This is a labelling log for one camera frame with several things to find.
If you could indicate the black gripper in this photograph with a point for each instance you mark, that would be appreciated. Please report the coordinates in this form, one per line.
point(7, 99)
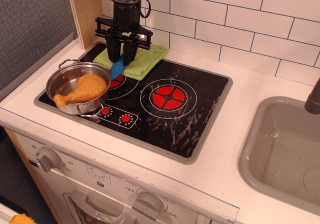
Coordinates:
point(124, 27)

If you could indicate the blue handled metal spoon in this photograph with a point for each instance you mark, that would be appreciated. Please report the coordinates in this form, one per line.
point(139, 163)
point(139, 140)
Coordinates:
point(117, 68)

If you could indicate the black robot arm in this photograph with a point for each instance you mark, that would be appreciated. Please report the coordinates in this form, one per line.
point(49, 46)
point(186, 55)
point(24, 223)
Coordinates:
point(123, 32)

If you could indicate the orange object at corner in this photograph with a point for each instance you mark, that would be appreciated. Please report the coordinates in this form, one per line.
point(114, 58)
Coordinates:
point(21, 219)

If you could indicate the green folded cloth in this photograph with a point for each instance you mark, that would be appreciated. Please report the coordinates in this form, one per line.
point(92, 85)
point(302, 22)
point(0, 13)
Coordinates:
point(144, 61)

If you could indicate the orange toy chicken drumstick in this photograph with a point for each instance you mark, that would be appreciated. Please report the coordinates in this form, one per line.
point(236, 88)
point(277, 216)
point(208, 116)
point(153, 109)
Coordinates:
point(88, 88)

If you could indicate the wooden side panel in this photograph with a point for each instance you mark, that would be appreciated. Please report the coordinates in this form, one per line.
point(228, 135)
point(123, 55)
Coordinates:
point(85, 13)

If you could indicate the silver metal pot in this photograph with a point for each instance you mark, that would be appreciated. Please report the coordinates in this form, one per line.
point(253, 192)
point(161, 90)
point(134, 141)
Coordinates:
point(64, 81)

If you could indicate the red left stove knob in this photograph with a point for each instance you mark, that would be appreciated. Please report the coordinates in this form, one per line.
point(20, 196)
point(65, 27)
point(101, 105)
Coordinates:
point(105, 111)

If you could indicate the red stove knob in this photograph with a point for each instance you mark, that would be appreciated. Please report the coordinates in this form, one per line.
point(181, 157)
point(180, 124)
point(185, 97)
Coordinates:
point(125, 119)
point(105, 111)

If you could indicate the red right stove knob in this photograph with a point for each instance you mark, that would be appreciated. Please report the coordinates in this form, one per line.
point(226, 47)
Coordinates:
point(125, 119)

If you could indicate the black toy stovetop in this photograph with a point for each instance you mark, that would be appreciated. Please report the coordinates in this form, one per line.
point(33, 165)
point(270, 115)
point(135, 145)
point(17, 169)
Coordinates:
point(172, 109)

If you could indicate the grey left oven knob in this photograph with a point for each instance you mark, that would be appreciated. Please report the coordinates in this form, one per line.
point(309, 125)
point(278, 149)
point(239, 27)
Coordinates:
point(48, 159)

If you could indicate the grey oven knob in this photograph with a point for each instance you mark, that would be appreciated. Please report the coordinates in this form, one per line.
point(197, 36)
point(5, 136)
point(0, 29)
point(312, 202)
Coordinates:
point(148, 205)
point(48, 159)

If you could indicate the white toy oven front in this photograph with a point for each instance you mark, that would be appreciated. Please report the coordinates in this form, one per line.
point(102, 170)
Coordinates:
point(81, 193)

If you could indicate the grey right oven knob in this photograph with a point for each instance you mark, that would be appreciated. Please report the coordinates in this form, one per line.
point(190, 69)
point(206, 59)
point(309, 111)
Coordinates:
point(148, 205)

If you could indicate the grey sink basin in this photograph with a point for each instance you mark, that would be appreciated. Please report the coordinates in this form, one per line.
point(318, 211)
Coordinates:
point(281, 154)

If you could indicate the grey faucet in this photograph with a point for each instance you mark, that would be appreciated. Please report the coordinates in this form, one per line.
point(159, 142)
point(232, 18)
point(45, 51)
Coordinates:
point(312, 104)

